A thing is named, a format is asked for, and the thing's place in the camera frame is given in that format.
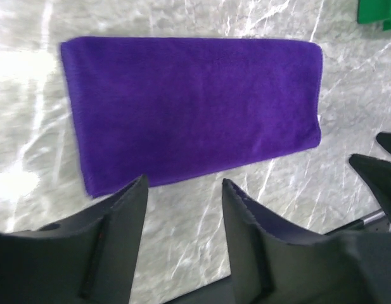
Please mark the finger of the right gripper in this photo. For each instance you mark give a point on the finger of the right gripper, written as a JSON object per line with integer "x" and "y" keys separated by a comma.
{"x": 376, "y": 173}
{"x": 384, "y": 140}

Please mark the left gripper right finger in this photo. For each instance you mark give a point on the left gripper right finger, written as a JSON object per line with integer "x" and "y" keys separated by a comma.
{"x": 275, "y": 261}

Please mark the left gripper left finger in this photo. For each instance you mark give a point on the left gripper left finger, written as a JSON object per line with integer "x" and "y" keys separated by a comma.
{"x": 88, "y": 257}

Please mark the purple towel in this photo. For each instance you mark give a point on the purple towel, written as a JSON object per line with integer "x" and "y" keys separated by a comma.
{"x": 178, "y": 108}

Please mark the green plastic tray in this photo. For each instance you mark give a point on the green plastic tray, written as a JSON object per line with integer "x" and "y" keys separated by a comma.
{"x": 370, "y": 11}

